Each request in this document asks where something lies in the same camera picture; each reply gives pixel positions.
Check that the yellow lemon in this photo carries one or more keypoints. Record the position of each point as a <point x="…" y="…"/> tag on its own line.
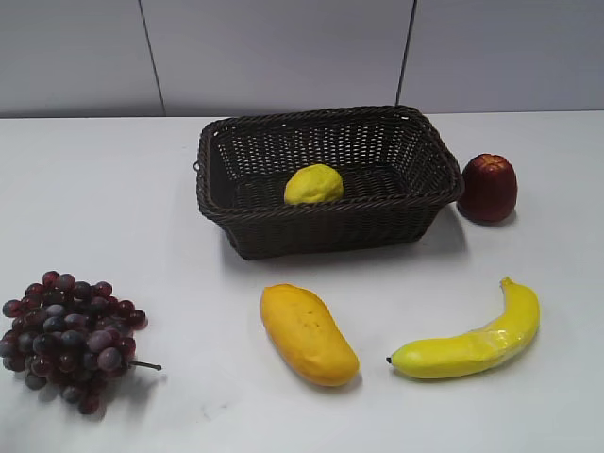
<point x="314" y="184"/>

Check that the dark woven rectangular basket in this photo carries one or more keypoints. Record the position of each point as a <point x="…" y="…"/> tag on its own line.
<point x="397" y="174"/>

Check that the yellow mango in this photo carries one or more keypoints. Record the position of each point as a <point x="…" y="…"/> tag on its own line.
<point x="306" y="336"/>

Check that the red apple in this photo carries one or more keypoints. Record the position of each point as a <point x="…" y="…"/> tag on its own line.
<point x="490" y="189"/>

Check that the yellow banana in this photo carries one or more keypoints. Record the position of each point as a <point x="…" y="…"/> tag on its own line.
<point x="476" y="350"/>

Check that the purple grape bunch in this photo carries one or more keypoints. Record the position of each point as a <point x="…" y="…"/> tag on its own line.
<point x="72" y="335"/>

